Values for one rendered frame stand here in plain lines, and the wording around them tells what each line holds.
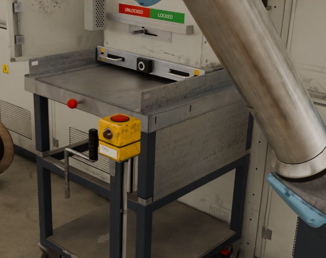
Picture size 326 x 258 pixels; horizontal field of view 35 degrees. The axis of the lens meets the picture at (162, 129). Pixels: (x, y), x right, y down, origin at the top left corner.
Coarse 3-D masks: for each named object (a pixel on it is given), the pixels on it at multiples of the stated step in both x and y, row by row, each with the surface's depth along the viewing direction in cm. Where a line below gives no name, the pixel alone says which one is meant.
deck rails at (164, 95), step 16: (96, 48) 209; (48, 64) 192; (64, 64) 198; (80, 64) 204; (96, 64) 209; (192, 80) 170; (208, 80) 177; (224, 80) 185; (160, 96) 159; (176, 96) 165; (192, 96) 172; (144, 112) 155
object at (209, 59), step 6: (204, 36) 174; (204, 42) 175; (204, 48) 176; (210, 48) 179; (204, 54) 177; (210, 54) 180; (204, 60) 178; (210, 60) 181; (216, 60) 183; (204, 66) 179; (210, 66) 181; (216, 66) 184; (222, 66) 187
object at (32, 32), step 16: (16, 0) 205; (32, 0) 210; (48, 0) 213; (64, 0) 217; (80, 0) 220; (16, 16) 209; (32, 16) 212; (48, 16) 215; (64, 16) 219; (80, 16) 222; (16, 32) 211; (32, 32) 214; (48, 32) 218; (64, 32) 221; (80, 32) 224; (96, 32) 228; (16, 48) 213; (32, 48) 216; (48, 48) 220; (64, 48) 223; (80, 48) 227
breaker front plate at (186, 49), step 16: (112, 0) 198; (128, 0) 192; (176, 0) 178; (112, 32) 202; (128, 32) 196; (160, 32) 186; (128, 48) 198; (144, 48) 193; (160, 48) 188; (176, 48) 183; (192, 48) 178; (192, 64) 180
